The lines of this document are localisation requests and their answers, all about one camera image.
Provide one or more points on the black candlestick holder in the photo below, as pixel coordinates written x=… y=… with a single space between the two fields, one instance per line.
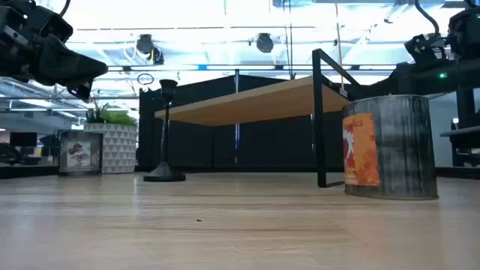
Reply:
x=164 y=172

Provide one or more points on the black background monitor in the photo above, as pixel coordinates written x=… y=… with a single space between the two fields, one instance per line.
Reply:
x=23 y=138

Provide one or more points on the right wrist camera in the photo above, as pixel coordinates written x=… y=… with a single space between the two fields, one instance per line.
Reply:
x=423 y=47

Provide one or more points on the dark grey side desk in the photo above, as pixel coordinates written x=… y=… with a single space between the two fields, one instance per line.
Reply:
x=465 y=132

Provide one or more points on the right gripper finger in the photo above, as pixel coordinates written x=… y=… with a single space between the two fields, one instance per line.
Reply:
x=382 y=88

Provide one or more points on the black partition screen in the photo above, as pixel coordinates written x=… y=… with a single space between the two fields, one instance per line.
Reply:
x=262 y=146

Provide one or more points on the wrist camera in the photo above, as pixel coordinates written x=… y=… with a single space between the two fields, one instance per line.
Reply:
x=423 y=47
x=56 y=28

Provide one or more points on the grey candle tin orange wax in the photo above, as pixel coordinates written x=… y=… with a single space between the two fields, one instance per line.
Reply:
x=405 y=150

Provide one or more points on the white triangle-pattern plant pot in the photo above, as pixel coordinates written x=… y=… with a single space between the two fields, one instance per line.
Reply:
x=120 y=150

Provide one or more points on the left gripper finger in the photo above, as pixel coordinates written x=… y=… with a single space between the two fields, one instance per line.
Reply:
x=81 y=92
x=67 y=63

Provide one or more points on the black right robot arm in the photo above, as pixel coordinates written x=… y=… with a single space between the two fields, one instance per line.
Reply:
x=467 y=33

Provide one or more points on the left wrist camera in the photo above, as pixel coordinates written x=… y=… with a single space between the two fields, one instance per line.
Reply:
x=56 y=28

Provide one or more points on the wooden shelf black metal frame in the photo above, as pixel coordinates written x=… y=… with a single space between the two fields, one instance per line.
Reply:
x=262 y=103

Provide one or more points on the green artificial plant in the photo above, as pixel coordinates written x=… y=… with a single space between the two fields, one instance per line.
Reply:
x=116 y=116

